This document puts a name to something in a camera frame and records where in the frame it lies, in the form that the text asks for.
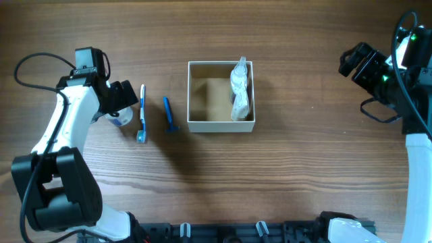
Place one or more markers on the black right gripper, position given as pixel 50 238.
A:
pixel 353 63

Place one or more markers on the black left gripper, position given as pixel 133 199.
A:
pixel 125 95

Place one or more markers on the white cotton swab tub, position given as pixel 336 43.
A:
pixel 125 117

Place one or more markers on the white lotion tube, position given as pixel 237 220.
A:
pixel 240 100

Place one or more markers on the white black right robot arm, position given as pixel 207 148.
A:
pixel 402 82

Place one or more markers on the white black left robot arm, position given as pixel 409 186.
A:
pixel 57 190

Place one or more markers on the blue white toothbrush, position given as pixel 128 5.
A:
pixel 141 134

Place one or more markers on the blue disposable razor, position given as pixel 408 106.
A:
pixel 171 126

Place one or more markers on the beige open cardboard box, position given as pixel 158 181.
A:
pixel 209 102

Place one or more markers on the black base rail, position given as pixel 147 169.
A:
pixel 286 232

